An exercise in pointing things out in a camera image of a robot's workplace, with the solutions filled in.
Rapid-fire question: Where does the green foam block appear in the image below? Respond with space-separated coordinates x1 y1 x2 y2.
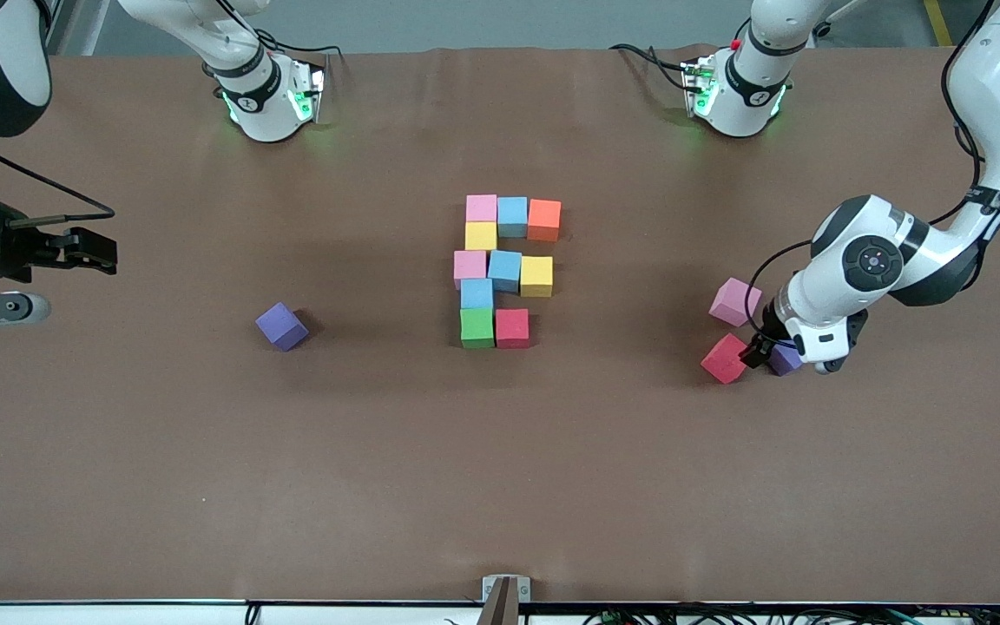
460 307 497 350

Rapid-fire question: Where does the right arm base connector plate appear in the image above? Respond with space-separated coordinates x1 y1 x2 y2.
289 59 326 124

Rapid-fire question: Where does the black base cable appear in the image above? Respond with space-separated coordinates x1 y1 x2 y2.
609 43 694 92

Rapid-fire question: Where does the red foam block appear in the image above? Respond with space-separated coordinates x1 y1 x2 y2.
495 308 531 350
700 333 753 385

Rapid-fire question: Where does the brown table cover sheet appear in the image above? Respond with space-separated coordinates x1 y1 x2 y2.
0 43 1000 604

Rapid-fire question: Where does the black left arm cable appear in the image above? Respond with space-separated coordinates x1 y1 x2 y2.
743 0 1000 348

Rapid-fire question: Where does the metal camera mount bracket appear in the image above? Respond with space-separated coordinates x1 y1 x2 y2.
481 575 532 625

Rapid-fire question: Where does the orange foam block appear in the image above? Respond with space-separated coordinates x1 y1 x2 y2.
527 199 563 243

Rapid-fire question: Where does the left arm base connector plate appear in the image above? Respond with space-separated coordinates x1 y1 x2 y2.
681 54 720 118

